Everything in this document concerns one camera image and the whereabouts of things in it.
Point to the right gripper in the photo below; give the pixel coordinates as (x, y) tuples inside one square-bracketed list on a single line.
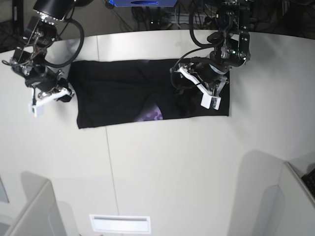
[(49, 82)]

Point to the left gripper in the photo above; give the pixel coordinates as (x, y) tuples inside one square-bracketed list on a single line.
[(207, 74)]

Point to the black T-shirt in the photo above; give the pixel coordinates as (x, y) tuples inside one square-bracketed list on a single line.
[(118, 92)]

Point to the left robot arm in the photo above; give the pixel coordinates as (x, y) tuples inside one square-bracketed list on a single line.
[(229, 44)]

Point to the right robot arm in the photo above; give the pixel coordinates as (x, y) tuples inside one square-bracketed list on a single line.
[(28, 61)]

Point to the white power strip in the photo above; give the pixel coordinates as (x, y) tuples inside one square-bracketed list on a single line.
[(183, 18)]

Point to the blue box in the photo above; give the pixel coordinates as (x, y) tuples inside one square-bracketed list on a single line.
[(149, 3)]

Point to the white table slot plate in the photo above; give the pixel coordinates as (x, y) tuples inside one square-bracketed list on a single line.
[(121, 224)]

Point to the black keyboard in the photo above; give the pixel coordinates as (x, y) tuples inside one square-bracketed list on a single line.
[(309, 180)]

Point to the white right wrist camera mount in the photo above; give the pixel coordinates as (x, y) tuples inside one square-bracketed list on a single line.
[(39, 100)]

